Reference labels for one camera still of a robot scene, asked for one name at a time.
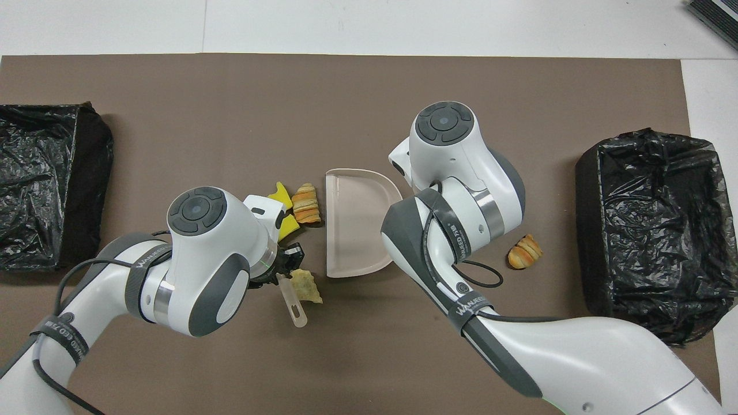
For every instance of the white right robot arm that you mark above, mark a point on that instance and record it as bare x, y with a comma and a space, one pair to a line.
461, 150

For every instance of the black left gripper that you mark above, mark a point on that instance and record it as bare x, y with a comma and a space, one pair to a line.
275, 265

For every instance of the long striped croissant piece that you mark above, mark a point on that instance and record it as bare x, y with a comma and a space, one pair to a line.
305, 203

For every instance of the pale torn bread piece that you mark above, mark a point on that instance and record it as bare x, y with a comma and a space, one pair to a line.
308, 286

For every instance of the brown table mat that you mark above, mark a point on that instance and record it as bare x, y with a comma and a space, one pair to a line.
230, 115

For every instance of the beige hand brush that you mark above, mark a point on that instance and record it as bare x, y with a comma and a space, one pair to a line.
294, 305

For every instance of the grey ribbed box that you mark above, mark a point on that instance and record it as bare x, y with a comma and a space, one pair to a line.
715, 17

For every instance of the black bag-lined bin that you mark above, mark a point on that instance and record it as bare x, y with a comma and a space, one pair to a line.
657, 230
40, 184

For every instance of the beige plastic dustpan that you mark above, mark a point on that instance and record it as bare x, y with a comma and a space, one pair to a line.
354, 225

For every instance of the small striped croissant piece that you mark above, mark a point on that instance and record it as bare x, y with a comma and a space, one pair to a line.
524, 252

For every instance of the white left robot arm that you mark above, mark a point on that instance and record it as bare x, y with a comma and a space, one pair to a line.
213, 248

